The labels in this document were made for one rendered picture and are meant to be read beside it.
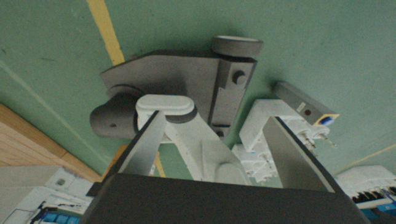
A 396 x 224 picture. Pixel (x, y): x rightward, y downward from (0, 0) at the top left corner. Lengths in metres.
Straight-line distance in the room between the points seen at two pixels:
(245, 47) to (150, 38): 0.42
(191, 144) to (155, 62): 0.34
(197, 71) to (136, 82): 0.27
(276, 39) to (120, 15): 0.72
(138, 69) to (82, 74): 0.44
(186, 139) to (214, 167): 0.12
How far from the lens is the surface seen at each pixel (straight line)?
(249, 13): 0.66
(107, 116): 0.48
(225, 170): 0.25
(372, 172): 3.15
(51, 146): 1.63
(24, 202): 1.86
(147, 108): 0.40
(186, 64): 0.46
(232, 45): 0.45
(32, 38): 0.95
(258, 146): 0.92
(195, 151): 0.31
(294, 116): 0.83
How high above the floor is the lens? 0.61
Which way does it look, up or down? 50 degrees down
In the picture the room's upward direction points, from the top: 176 degrees clockwise
